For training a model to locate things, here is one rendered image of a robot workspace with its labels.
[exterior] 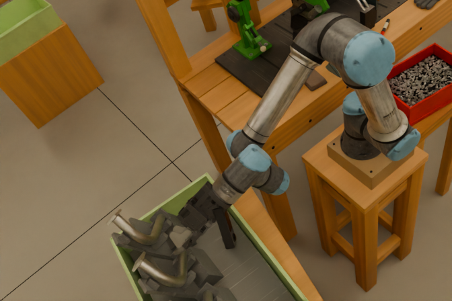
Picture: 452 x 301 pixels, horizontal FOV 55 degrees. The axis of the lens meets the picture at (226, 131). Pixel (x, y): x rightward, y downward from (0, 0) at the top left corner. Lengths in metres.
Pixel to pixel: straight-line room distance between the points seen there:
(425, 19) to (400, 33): 0.15
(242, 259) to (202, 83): 0.88
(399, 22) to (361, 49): 1.12
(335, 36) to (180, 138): 2.14
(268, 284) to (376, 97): 0.69
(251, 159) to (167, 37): 1.06
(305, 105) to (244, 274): 0.71
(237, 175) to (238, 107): 0.85
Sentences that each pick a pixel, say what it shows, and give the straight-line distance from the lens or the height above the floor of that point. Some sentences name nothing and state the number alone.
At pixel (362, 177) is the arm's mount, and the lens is 1.57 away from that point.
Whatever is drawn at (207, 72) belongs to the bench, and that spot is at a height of 0.88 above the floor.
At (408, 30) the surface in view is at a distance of 2.09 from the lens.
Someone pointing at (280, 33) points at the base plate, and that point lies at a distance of 2.15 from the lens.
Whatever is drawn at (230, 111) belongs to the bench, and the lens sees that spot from 1.87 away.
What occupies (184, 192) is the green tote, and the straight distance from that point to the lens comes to 1.60.
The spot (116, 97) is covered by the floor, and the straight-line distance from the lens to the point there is 3.64.
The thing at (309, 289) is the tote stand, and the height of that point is 0.79.
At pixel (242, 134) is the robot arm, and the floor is 1.31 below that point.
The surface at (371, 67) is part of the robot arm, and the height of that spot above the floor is 1.50.
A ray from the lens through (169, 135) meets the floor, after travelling 3.12.
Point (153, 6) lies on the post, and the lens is 1.89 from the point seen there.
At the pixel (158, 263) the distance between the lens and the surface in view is 1.42.
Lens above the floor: 2.22
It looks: 48 degrees down
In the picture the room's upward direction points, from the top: 22 degrees counter-clockwise
